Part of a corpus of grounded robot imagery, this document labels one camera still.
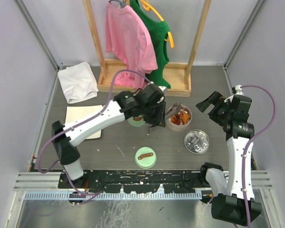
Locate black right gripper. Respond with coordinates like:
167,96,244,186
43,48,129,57
196,91,233,127

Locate mint green tin canister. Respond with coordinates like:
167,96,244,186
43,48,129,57
128,116,145,127

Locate metal serving tongs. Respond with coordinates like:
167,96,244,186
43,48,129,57
146,102,181,134

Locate mint green canister lid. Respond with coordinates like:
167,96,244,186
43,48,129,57
134,147,157,169

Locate white cloth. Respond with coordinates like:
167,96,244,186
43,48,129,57
57,62,99,104

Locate white square plate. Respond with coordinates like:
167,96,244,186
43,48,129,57
65,104,104,141

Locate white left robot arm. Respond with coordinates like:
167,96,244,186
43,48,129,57
52,83,167,188

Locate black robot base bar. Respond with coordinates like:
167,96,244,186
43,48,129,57
72,170,210,194

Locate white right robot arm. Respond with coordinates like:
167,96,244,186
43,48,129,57
196,91,262,227

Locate round silver tin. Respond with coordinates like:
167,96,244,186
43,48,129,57
166,104,192,132

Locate orange fried shrimp piece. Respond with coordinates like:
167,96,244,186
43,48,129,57
181,113,190,125

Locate silver embossed tin lid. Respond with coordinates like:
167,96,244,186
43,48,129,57
184,129,210,154

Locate wooden clothes rack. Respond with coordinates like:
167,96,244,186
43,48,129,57
82,0,212,97

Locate pink t-shirt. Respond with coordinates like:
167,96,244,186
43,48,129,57
105,3,158,76

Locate green t-shirt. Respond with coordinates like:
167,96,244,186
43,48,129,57
130,0,171,89

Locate orange clothes hanger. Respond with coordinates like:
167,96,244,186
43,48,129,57
137,0,175,49

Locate grey clothes hanger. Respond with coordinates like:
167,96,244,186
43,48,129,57
109,0,128,9

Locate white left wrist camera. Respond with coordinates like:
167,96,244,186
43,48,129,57
158,86,168,94

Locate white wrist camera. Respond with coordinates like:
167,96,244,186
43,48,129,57
158,86,168,94
224,85,244,103

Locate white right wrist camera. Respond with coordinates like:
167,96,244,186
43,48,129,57
224,85,244,103

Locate aluminium corner frame post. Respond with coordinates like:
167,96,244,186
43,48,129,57
224,0,267,70

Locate white slotted cable duct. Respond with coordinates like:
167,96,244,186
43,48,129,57
24,190,202,201

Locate left aluminium frame post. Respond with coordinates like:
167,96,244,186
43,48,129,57
13,0,64,71

